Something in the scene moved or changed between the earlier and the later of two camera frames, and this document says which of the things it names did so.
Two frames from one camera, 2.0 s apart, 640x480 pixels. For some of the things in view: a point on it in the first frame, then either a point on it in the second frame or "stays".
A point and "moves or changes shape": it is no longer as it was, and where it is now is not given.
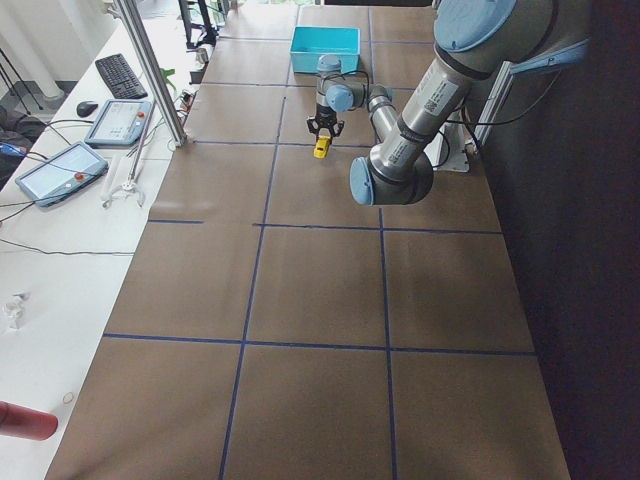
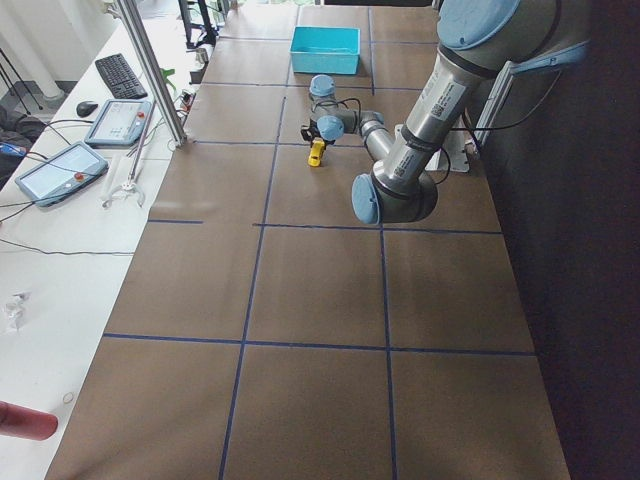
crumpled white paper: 14,308 stays
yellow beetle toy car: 321,148 moves or changes shape
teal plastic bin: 309,43 stays
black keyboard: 119,78 stays
